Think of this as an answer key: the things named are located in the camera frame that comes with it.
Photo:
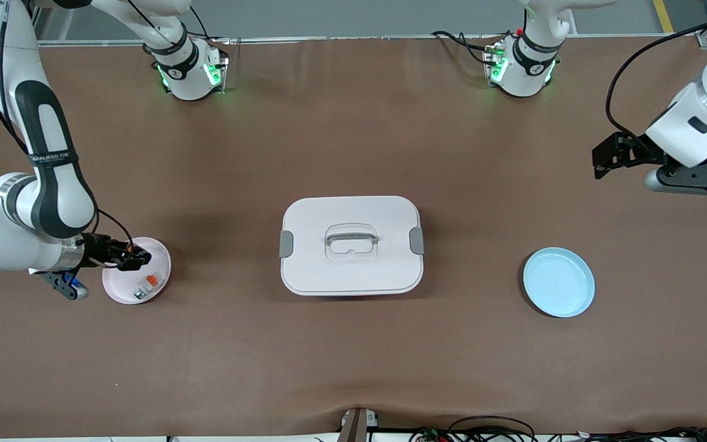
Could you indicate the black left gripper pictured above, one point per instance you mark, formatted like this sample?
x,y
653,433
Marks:
x,y
636,153

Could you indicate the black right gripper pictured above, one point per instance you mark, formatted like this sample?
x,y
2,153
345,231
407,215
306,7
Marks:
x,y
97,250

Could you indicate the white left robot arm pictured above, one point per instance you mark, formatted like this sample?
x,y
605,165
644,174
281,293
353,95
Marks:
x,y
525,67

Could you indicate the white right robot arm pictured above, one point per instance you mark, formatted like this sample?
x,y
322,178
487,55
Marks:
x,y
53,184

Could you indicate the grey box latch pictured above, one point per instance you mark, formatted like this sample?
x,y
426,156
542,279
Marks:
x,y
417,240
286,244

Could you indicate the white lidded storage box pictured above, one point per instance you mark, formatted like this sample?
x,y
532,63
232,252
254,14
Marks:
x,y
353,270

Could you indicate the light blue round plate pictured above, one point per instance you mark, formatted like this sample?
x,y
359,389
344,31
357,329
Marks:
x,y
559,282

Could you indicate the white orange green-button switch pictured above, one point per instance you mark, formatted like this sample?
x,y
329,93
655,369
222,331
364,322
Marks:
x,y
148,285

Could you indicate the aluminium frame post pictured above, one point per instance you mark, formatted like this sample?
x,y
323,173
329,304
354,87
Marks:
x,y
706,38

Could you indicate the aluminium table edge rail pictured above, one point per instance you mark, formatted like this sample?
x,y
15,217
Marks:
x,y
359,38

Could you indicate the metal table edge bracket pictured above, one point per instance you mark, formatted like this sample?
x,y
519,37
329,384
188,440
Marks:
x,y
356,426

